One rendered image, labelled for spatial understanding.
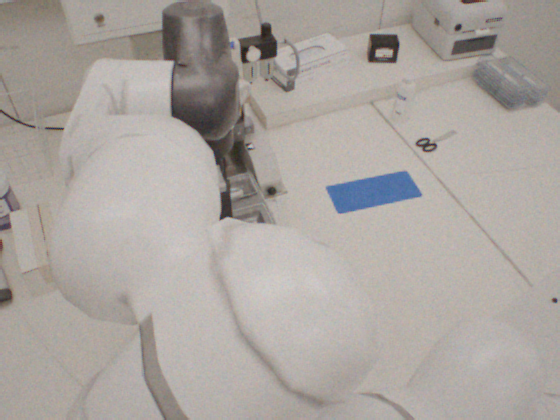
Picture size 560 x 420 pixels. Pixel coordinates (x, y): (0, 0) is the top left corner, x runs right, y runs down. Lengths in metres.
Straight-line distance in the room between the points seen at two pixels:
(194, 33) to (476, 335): 0.44
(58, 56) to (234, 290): 1.41
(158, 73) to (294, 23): 1.19
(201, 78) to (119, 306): 0.34
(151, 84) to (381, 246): 0.79
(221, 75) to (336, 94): 1.00
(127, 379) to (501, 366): 0.35
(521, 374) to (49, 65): 1.42
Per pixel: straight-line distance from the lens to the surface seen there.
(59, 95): 1.71
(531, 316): 0.94
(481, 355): 0.55
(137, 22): 1.17
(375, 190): 1.38
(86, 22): 1.16
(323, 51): 1.67
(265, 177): 1.08
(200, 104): 0.61
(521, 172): 1.55
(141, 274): 0.32
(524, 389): 0.56
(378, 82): 1.68
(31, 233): 1.26
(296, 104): 1.56
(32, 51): 1.63
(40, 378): 1.16
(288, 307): 0.26
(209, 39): 0.66
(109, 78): 0.64
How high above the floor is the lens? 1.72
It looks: 47 degrees down
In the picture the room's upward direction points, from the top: straight up
